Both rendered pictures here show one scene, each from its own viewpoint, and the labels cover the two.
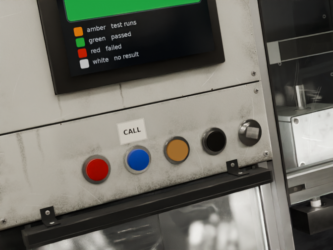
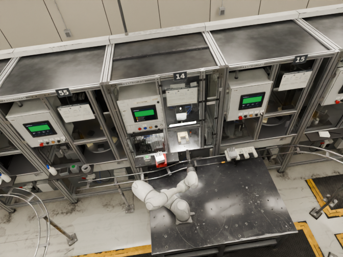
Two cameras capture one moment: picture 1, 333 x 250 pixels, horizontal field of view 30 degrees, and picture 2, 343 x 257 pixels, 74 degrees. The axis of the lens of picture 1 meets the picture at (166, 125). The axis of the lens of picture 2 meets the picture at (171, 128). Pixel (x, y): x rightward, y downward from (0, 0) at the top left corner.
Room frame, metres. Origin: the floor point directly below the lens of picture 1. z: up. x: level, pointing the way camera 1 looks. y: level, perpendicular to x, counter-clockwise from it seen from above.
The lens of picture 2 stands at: (-0.68, -0.78, 3.17)
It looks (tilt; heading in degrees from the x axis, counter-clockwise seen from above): 46 degrees down; 19
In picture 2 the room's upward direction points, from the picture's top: 7 degrees counter-clockwise
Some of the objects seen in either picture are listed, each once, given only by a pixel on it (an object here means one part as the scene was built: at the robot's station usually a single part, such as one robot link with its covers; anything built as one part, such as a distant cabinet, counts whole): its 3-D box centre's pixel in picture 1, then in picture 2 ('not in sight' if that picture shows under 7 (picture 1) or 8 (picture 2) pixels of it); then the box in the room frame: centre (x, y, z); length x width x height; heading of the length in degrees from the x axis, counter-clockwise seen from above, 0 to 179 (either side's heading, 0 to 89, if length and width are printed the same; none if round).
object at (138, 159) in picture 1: (137, 159); not in sight; (0.86, 0.05, 1.42); 0.03 x 0.02 x 0.03; 110
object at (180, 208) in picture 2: not in sight; (181, 208); (0.29, -0.44, 0.85); 0.18 x 0.16 x 0.22; 63
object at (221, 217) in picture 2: not in sight; (212, 196); (0.60, -0.74, 0.66); 1.50 x 1.06 x 0.04; 110
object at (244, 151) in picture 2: not in sight; (240, 154); (1.11, -1.02, 0.84); 0.36 x 0.14 x 0.10; 110
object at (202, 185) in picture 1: (151, 197); (146, 132); (0.84, 0.04, 1.37); 0.36 x 0.04 x 0.04; 110
